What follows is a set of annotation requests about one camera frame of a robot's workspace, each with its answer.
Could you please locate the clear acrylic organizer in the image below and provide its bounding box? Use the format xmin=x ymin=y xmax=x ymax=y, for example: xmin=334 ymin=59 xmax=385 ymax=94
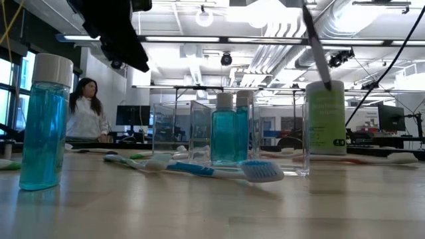
xmin=151 ymin=99 xmax=311 ymax=177

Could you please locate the blue and white toothbrush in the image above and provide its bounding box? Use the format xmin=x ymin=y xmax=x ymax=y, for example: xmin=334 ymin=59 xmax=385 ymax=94
xmin=165 ymin=159 xmax=286 ymax=184

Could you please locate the long black cable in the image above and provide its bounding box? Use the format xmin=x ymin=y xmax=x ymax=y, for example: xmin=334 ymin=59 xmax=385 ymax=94
xmin=344 ymin=5 xmax=425 ymax=127

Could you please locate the green disinfecting wipes canister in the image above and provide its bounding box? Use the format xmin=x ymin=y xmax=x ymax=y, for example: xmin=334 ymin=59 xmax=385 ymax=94
xmin=305 ymin=79 xmax=348 ymax=156

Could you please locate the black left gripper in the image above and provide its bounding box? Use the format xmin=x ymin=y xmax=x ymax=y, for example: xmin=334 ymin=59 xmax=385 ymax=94
xmin=66 ymin=0 xmax=153 ymax=73

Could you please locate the silver ventilation duct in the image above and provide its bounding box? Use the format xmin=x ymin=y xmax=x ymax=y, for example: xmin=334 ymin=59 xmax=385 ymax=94
xmin=294 ymin=0 xmax=369 ymax=70

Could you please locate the person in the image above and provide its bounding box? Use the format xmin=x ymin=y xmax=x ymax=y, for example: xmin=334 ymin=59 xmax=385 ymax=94
xmin=65 ymin=77 xmax=111 ymax=143

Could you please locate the window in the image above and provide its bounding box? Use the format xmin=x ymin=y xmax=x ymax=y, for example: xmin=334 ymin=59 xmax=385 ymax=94
xmin=0 ymin=49 xmax=37 ymax=137

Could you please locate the small grey cylinder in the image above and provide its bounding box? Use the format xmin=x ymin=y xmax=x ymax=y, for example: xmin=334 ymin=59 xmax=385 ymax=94
xmin=2 ymin=139 xmax=15 ymax=160

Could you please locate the black beam with light strips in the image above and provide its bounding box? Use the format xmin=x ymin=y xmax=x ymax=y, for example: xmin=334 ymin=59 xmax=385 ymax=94
xmin=54 ymin=32 xmax=425 ymax=47

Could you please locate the black computer monitor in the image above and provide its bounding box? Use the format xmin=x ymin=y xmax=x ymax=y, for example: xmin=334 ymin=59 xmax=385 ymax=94
xmin=115 ymin=105 xmax=151 ymax=127
xmin=377 ymin=104 xmax=407 ymax=132

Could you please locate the black ceiling camera rig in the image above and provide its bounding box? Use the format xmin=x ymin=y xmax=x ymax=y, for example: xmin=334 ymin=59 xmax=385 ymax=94
xmin=327 ymin=48 xmax=355 ymax=69

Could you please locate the round white ceiling lamp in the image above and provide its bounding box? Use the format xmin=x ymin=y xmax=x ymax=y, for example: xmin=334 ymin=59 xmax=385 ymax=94
xmin=195 ymin=7 xmax=215 ymax=29

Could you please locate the teal mouthwash bottle white cap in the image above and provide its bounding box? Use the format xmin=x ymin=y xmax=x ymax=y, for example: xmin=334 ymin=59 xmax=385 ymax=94
xmin=234 ymin=90 xmax=255 ymax=163
xmin=19 ymin=52 xmax=74 ymax=192
xmin=211 ymin=92 xmax=237 ymax=167

